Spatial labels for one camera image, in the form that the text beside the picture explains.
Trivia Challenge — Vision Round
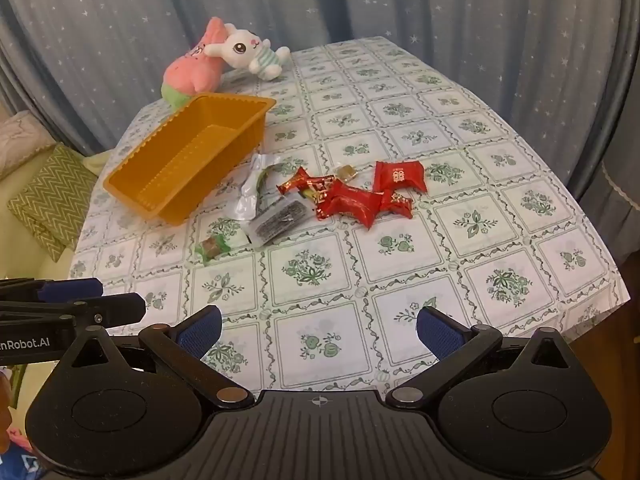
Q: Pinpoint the white rabbit plush toy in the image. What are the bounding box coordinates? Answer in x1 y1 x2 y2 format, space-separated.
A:
205 23 291 81

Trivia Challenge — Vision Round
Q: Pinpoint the small red snack packet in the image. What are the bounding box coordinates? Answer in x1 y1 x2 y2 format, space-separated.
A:
382 190 415 220

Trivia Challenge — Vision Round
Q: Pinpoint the blue star-print curtain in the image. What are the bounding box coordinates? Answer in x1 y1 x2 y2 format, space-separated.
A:
0 0 640 201

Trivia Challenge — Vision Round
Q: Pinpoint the green wrapped candy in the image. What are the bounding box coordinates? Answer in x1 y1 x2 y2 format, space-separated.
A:
194 230 251 267

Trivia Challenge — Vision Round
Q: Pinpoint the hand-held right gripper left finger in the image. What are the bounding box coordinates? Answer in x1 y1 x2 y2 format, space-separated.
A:
59 305 256 411

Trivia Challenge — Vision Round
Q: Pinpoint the pink star plush toy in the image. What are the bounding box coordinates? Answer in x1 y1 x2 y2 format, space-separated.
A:
161 16 232 112

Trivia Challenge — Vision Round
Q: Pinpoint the red pillow-shaped snack packet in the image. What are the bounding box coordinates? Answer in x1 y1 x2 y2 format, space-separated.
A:
315 180 387 230

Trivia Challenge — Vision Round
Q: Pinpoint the yellow-green sofa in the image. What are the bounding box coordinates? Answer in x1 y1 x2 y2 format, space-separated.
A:
0 152 117 282

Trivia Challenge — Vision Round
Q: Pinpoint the clear packet of dark seeds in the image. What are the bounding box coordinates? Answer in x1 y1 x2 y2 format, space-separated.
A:
246 195 311 247

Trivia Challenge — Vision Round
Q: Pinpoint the square red snack packet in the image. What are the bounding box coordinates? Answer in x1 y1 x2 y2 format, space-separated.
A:
373 160 430 194

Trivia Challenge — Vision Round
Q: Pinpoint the orange plastic tray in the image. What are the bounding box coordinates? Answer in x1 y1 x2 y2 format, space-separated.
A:
102 92 277 226

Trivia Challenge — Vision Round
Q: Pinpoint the white snack wrapper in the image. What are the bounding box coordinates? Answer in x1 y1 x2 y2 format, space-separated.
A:
235 154 284 221

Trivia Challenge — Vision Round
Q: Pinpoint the beige embroidered pillow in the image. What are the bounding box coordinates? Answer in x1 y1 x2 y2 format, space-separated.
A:
0 110 57 182

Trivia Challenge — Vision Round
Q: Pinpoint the green zigzag pillow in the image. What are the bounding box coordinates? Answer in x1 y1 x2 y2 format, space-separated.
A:
6 142 99 264

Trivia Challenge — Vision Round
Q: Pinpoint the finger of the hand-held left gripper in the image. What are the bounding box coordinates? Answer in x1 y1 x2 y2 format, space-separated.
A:
0 277 104 302
0 293 147 327

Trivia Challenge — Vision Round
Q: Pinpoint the blue lace-trimmed cloth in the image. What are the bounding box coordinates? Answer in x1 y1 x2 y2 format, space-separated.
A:
599 147 640 263

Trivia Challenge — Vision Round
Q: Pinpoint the dark red twisted candy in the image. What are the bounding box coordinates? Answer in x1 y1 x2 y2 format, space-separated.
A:
276 167 312 195

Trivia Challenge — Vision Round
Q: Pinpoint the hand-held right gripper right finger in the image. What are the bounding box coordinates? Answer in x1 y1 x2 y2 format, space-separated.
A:
386 306 577 411

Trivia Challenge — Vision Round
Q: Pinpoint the red and gold candy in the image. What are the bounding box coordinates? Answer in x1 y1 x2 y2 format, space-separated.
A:
300 175 337 211

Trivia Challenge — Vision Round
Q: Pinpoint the green floral tablecloth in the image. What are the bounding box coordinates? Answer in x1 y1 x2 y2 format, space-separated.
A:
70 35 632 397

